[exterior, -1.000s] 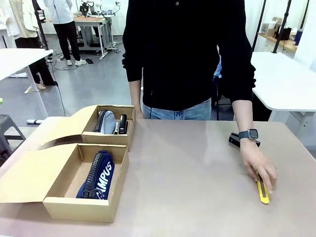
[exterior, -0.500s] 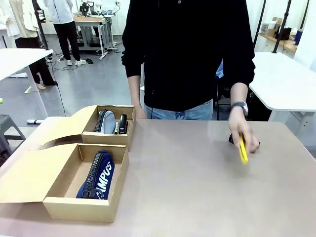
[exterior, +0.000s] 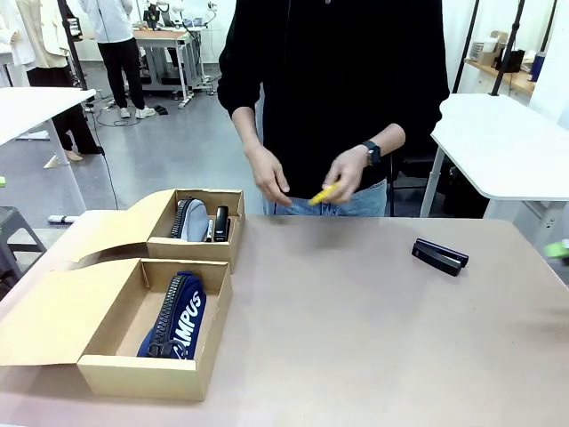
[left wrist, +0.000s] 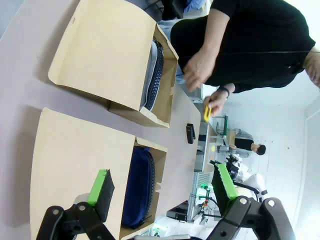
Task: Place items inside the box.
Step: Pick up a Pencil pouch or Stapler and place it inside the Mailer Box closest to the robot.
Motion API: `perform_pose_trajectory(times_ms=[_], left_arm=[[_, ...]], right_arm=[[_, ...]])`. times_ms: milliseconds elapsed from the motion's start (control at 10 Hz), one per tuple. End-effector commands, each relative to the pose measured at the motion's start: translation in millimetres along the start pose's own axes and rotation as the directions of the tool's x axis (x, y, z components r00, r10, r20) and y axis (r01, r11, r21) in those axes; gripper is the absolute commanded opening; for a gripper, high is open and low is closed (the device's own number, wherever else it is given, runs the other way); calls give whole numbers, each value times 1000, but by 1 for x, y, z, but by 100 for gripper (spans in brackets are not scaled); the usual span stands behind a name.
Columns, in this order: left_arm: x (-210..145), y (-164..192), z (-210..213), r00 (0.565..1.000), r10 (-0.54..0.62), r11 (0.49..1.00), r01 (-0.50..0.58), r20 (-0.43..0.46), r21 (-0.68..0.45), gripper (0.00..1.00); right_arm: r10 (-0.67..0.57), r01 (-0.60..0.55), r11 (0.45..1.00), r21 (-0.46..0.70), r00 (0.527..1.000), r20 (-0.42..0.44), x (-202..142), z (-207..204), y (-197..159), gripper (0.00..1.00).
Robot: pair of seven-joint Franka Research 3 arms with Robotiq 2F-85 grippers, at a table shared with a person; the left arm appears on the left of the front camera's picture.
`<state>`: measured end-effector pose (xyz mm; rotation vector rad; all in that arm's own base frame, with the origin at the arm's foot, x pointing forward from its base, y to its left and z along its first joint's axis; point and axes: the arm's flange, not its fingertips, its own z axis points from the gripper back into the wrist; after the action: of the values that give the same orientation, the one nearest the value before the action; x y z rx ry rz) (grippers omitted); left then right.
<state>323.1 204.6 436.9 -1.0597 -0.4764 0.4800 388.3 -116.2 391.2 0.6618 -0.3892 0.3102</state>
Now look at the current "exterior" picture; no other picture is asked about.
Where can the black stapler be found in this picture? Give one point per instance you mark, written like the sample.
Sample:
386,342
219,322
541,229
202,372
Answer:
221,224
440,258

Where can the grey campus pencil case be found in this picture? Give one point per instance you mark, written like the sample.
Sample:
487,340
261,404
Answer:
193,222

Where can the small brown cardboard box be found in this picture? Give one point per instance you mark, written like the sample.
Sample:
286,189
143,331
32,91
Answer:
191,251

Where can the black and white marker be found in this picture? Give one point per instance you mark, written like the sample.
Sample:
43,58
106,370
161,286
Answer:
209,231

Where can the blue campus pencil case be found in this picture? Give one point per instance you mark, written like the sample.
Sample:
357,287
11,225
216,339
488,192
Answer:
186,316

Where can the large brown cardboard box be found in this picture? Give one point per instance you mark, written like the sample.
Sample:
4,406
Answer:
133,378

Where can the yellow utility knife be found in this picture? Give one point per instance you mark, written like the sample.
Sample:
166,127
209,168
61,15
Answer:
324,194

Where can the person's left forearm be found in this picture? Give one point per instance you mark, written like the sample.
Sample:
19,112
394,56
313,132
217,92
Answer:
391,138

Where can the person's right forearm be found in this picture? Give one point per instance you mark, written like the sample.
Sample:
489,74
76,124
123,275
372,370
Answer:
247,126

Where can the black box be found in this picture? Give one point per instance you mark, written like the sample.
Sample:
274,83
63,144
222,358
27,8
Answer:
513,61

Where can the small open cardboard box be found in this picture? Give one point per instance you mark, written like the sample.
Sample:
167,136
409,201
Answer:
491,55

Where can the person's left hand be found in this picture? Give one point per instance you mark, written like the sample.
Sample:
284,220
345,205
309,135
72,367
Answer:
349,173

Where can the person's right hand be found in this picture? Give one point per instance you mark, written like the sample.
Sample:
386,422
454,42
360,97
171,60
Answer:
269,173

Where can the grey metal stool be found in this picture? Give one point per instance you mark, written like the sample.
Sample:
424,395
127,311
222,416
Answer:
18,231

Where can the white table with legs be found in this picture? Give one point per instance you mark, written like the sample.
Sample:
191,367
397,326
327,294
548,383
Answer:
35,107

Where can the white table with rounded edge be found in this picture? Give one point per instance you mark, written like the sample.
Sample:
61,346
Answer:
489,142

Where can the person in cream coat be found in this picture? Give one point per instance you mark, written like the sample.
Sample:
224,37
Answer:
40,44

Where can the black tripod pole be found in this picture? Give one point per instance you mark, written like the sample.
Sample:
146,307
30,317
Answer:
509,44
73,53
467,44

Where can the person in white jacket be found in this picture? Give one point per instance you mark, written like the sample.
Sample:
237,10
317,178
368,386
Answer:
115,44

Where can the dark blue bottle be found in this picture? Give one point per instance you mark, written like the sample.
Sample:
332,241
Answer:
538,66

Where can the person's blue jeans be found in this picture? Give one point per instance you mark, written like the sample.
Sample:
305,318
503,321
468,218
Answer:
355,207

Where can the black wristwatch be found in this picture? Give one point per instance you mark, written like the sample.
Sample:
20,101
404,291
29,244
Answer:
373,153

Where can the grey workbench with wooden top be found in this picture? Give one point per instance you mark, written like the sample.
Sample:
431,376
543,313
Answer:
169,49

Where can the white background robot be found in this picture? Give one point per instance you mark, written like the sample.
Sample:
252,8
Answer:
178,11

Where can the person's black sweater torso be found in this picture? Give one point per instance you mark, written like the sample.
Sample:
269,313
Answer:
333,89

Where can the wooden wall shelf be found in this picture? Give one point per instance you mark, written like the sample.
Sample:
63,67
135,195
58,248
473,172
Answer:
502,75

